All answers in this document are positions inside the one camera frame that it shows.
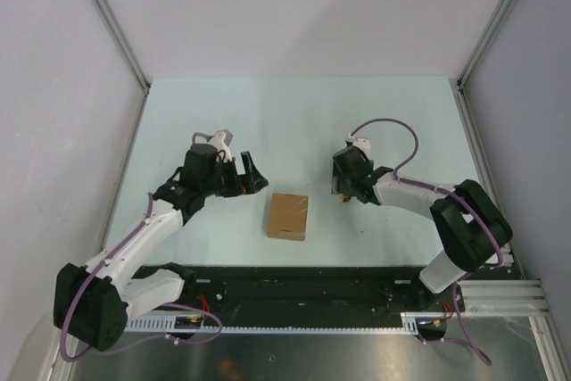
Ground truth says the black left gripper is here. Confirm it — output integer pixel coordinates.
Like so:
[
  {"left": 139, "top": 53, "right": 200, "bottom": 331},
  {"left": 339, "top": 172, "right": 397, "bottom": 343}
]
[{"left": 202, "top": 152, "right": 268, "bottom": 198}]

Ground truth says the brown cardboard express box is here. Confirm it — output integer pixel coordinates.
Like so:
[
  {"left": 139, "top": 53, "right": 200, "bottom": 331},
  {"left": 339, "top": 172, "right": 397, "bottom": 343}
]
[{"left": 267, "top": 193, "right": 309, "bottom": 242}]

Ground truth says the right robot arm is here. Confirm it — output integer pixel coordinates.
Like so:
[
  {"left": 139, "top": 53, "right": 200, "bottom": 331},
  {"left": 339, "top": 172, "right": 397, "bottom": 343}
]
[{"left": 332, "top": 145, "right": 513, "bottom": 311}]

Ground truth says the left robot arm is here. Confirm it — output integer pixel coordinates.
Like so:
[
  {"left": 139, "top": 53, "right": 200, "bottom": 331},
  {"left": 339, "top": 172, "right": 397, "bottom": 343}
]
[{"left": 53, "top": 140, "right": 269, "bottom": 361}]

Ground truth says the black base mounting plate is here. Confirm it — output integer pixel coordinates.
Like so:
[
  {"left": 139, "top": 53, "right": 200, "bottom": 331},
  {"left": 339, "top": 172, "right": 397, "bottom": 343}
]
[{"left": 128, "top": 264, "right": 523, "bottom": 328}]

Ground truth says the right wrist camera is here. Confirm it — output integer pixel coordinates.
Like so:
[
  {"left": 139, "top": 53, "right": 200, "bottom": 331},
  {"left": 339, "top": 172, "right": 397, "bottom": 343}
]
[{"left": 345, "top": 135, "right": 371, "bottom": 157}]

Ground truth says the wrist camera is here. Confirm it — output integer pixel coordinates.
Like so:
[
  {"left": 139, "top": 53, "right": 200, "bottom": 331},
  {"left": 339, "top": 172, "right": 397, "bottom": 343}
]
[
  {"left": 345, "top": 135, "right": 371, "bottom": 157},
  {"left": 207, "top": 129, "right": 233, "bottom": 162}
]

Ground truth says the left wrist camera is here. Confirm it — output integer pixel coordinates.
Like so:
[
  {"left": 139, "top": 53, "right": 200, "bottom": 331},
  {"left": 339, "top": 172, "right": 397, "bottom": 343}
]
[{"left": 207, "top": 129, "right": 233, "bottom": 162}]

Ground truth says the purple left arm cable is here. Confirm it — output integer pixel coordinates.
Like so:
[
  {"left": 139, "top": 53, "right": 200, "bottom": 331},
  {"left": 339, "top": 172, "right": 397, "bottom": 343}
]
[{"left": 61, "top": 130, "right": 224, "bottom": 362}]

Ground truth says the white slotted cable duct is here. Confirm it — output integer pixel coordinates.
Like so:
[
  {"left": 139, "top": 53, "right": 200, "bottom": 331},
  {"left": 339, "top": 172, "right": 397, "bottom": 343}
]
[{"left": 125, "top": 311, "right": 418, "bottom": 335}]

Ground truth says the left aluminium corner post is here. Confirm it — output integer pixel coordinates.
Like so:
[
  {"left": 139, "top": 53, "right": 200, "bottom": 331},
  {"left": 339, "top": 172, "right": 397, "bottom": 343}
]
[{"left": 91, "top": 0, "right": 151, "bottom": 95}]

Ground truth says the aluminium corner post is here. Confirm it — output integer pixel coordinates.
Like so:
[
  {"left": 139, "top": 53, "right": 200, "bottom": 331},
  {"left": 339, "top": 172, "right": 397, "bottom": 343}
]
[
  {"left": 456, "top": 0, "right": 517, "bottom": 91},
  {"left": 91, "top": 0, "right": 151, "bottom": 95}
]

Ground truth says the right aluminium corner post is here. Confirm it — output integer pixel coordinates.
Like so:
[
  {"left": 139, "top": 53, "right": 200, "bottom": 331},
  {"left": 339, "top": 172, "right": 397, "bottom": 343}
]
[{"left": 456, "top": 0, "right": 517, "bottom": 91}]

